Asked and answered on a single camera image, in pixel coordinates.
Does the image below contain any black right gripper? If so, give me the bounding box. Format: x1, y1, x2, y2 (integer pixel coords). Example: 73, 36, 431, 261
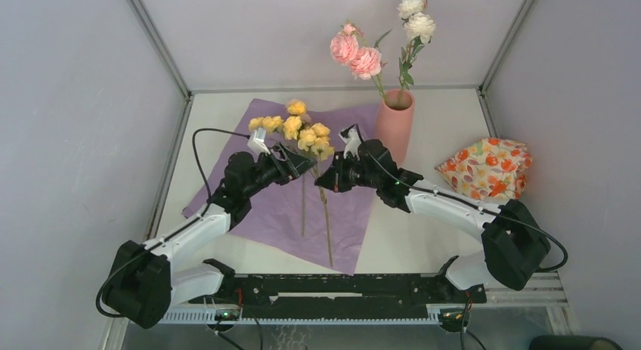
315, 151, 381, 194

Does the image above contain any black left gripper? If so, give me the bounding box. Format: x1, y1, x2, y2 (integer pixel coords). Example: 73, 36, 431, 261
243, 142, 316, 199

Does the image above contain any peach flower stem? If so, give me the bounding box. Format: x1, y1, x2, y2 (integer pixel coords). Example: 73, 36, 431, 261
301, 174, 306, 238

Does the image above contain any yellow flower bunch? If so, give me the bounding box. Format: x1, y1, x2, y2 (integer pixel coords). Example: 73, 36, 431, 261
248, 99, 335, 267

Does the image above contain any pink purple wrapping paper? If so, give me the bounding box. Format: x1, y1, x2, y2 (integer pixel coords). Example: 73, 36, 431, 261
209, 98, 378, 275

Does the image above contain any pink flower stem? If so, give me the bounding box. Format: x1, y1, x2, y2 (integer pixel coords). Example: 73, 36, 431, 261
330, 20, 391, 100

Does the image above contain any white flower stem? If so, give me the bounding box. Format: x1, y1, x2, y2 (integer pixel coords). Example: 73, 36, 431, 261
394, 0, 436, 110

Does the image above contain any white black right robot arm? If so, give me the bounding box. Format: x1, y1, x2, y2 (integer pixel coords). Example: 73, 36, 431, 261
314, 140, 551, 302

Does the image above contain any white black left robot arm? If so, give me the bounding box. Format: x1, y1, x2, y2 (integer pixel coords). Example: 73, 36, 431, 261
95, 144, 314, 329

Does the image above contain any pink cylindrical vase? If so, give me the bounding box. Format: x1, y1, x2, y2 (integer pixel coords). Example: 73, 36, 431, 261
375, 88, 415, 165

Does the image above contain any floral patterned cloth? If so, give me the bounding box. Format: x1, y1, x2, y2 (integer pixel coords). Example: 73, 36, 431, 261
435, 138, 532, 202

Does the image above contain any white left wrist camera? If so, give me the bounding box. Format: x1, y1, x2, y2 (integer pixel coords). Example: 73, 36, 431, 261
247, 127, 271, 155

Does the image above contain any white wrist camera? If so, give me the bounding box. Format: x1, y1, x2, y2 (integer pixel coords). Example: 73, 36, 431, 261
247, 127, 271, 155
339, 124, 363, 159

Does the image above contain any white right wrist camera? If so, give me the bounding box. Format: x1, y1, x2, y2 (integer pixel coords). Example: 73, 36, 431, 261
339, 124, 363, 159

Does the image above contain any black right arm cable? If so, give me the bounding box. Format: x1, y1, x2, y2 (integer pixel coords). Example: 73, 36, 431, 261
363, 147, 569, 274

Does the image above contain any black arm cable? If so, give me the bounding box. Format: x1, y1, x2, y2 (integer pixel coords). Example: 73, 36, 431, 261
363, 147, 569, 274
94, 127, 252, 319

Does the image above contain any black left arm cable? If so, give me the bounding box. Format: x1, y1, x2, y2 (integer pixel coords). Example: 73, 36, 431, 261
94, 127, 252, 319

